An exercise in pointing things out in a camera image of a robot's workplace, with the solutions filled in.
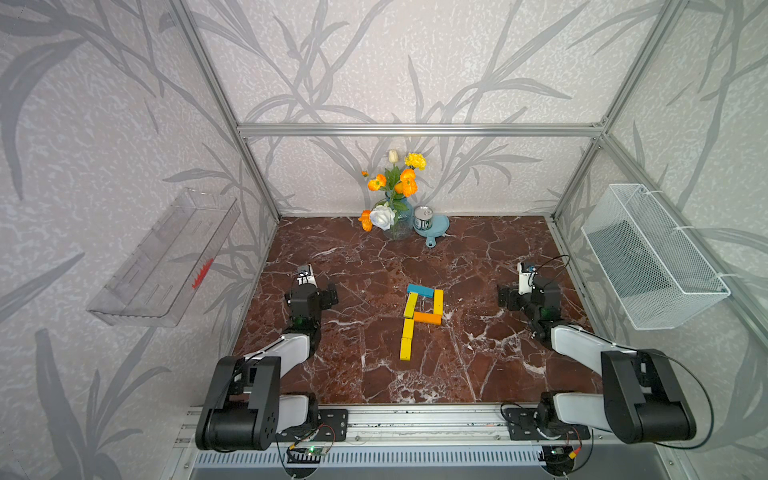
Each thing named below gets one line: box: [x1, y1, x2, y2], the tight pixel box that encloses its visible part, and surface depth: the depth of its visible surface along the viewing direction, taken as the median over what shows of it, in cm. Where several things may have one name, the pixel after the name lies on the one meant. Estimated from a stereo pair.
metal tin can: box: [414, 205, 434, 231], surface depth 117 cm
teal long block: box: [407, 284, 434, 298], surface depth 101 cm
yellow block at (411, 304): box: [404, 292, 419, 318], surface depth 97 cm
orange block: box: [413, 312, 442, 325], surface depth 93 cm
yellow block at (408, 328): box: [402, 318, 415, 338], surface depth 91 cm
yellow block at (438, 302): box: [433, 289, 444, 316], surface depth 97 cm
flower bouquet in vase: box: [358, 149, 427, 241], surface depth 87 cm
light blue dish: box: [412, 215, 450, 248], surface depth 118 cm
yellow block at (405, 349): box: [399, 338, 412, 361], surface depth 88 cm
